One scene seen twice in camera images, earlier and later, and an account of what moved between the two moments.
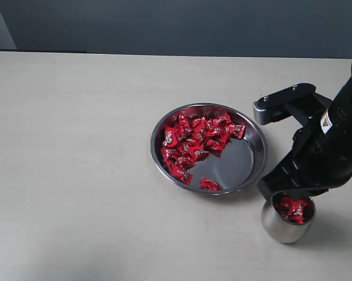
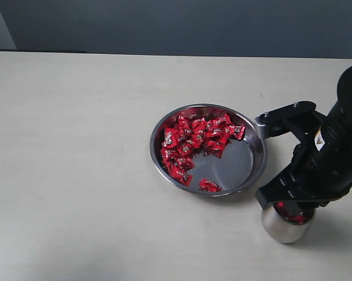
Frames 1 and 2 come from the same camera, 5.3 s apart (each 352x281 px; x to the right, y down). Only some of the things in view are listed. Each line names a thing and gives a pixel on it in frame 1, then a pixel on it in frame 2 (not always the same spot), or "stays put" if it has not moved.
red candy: (182, 174) stays put
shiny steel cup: (280, 230) stays put
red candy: (297, 206) to (299, 218)
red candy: (171, 137) stays put
